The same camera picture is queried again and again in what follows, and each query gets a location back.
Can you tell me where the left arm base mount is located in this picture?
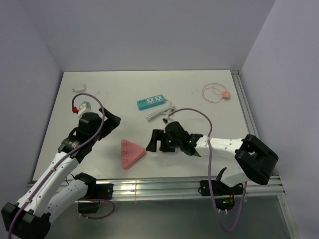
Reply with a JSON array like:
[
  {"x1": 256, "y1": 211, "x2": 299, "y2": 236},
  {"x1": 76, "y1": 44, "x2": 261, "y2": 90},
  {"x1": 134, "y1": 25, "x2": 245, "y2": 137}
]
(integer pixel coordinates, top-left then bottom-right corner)
[{"x1": 77, "y1": 183, "x2": 116, "y2": 219}]

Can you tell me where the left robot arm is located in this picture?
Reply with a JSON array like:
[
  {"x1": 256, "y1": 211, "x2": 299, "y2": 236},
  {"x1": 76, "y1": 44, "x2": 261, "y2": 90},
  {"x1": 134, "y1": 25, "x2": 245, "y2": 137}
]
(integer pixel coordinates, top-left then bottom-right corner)
[{"x1": 1, "y1": 108, "x2": 121, "y2": 239}]

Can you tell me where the front aluminium rail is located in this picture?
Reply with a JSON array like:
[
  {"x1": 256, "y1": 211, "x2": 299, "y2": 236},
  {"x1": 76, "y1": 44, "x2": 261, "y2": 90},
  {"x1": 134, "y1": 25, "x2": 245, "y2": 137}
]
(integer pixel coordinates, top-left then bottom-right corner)
[{"x1": 96, "y1": 176, "x2": 286, "y2": 202}]

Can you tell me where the teal power strip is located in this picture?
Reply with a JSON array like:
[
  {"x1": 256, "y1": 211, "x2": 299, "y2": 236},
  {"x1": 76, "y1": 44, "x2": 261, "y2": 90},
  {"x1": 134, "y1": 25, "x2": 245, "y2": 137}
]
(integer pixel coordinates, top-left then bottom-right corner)
[{"x1": 137, "y1": 95, "x2": 165, "y2": 111}]

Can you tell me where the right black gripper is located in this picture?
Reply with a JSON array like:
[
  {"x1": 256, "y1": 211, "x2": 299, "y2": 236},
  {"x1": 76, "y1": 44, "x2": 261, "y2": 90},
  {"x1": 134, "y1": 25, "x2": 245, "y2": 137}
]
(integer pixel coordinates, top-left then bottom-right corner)
[{"x1": 146, "y1": 128, "x2": 182, "y2": 152}]

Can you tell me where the white wall charger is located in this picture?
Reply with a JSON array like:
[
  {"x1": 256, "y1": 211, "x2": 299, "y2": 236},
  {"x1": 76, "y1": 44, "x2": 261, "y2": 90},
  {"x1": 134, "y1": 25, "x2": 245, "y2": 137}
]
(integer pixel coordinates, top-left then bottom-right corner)
[{"x1": 72, "y1": 84, "x2": 86, "y2": 94}]

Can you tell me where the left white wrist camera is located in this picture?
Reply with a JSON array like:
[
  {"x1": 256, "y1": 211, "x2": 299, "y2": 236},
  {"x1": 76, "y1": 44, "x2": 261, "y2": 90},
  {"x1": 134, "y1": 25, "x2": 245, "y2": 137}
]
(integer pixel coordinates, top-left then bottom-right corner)
[{"x1": 72, "y1": 101, "x2": 91, "y2": 118}]

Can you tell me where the pink triangular power strip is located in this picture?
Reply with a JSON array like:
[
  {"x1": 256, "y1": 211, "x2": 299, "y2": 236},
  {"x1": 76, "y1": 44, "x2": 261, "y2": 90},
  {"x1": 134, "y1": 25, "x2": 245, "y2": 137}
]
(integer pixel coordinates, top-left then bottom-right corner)
[{"x1": 121, "y1": 139, "x2": 146, "y2": 170}]

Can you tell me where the right side aluminium rail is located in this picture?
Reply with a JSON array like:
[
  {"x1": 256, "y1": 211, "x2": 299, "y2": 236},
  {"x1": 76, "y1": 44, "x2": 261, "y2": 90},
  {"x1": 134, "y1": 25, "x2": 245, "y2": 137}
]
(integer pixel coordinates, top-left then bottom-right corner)
[{"x1": 230, "y1": 70, "x2": 259, "y2": 137}]

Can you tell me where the aluminium rail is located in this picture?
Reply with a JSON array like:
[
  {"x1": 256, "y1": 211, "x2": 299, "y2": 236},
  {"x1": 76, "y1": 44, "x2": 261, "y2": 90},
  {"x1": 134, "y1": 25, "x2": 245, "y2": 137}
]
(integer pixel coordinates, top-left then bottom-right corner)
[
  {"x1": 96, "y1": 176, "x2": 286, "y2": 202},
  {"x1": 230, "y1": 70, "x2": 259, "y2": 137}
]

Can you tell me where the white power cord with plug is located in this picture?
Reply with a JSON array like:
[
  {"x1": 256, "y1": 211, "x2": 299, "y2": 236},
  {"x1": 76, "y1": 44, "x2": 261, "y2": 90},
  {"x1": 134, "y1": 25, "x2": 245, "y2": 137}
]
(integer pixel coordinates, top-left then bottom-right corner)
[{"x1": 146, "y1": 99, "x2": 176, "y2": 123}]

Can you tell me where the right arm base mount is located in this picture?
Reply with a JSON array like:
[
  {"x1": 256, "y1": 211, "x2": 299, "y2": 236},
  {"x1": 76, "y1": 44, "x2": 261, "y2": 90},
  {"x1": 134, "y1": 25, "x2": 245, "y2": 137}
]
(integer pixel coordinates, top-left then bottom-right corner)
[{"x1": 198, "y1": 180, "x2": 244, "y2": 212}]

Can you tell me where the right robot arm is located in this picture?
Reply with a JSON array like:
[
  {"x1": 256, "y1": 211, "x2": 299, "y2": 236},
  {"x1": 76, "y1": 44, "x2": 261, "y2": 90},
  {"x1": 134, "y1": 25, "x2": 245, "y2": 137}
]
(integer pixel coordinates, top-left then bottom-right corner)
[{"x1": 146, "y1": 121, "x2": 279, "y2": 196}]

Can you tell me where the pink thin charging cable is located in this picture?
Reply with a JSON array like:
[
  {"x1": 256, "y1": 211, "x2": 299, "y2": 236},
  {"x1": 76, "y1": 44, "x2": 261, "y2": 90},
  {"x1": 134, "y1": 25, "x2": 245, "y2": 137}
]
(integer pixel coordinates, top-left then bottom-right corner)
[{"x1": 201, "y1": 83, "x2": 228, "y2": 103}]

